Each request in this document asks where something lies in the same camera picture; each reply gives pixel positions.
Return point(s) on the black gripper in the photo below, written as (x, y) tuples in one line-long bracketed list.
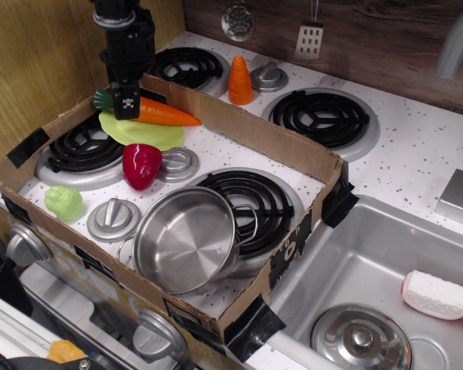
[(129, 51)]

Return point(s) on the orange toy carrot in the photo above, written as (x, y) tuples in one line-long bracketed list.
[(150, 111)]

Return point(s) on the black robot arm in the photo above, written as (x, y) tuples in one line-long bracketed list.
[(114, 7)]

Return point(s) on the light green toy plate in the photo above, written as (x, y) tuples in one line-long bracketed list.
[(128, 132)]

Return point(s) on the orange toy carrot tip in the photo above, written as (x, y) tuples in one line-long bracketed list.
[(240, 91)]

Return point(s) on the red toy pepper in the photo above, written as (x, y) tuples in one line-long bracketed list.
[(141, 164)]

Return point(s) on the back left stove burner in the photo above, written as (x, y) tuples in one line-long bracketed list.
[(200, 69)]

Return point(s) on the stove burner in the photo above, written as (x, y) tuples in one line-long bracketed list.
[(338, 120), (266, 208), (85, 158), (200, 69)]

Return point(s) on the front left stove burner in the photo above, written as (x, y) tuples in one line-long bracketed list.
[(85, 158)]

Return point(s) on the green toy lettuce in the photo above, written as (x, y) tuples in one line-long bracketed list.
[(65, 202)]

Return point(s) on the silver knob front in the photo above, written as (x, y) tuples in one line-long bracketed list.
[(113, 221)]

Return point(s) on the silver knob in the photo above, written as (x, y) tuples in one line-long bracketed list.
[(113, 221), (269, 78)]

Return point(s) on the hanging slotted spoon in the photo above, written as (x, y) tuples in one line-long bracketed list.
[(238, 21)]

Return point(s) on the silver knob back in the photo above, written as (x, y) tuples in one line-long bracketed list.
[(269, 78)]

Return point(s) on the steel pot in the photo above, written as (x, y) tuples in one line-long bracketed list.
[(188, 241)]

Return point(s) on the oven knob left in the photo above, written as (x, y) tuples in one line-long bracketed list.
[(25, 247)]

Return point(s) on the oven knob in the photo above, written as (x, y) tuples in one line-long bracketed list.
[(25, 247), (156, 338)]

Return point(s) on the hanging metal spatula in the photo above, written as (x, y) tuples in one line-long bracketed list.
[(310, 36)]

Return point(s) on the front right stove burner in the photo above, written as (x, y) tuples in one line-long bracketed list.
[(266, 208)]

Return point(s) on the back right stove burner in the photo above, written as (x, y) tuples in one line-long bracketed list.
[(338, 120)]

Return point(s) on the oven knob right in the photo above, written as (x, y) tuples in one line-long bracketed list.
[(156, 338)]

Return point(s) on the cardboard fence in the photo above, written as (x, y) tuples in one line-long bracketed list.
[(247, 323)]

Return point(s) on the yellow toy piece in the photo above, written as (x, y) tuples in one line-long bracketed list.
[(63, 351)]

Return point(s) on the steel sink basin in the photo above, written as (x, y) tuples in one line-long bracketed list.
[(364, 260)]

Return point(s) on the steel pot lid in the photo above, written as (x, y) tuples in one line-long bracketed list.
[(358, 336)]

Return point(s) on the silver faucet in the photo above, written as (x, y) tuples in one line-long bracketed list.
[(457, 42)]

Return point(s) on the white red toy sponge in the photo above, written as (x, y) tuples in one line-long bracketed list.
[(433, 296)]

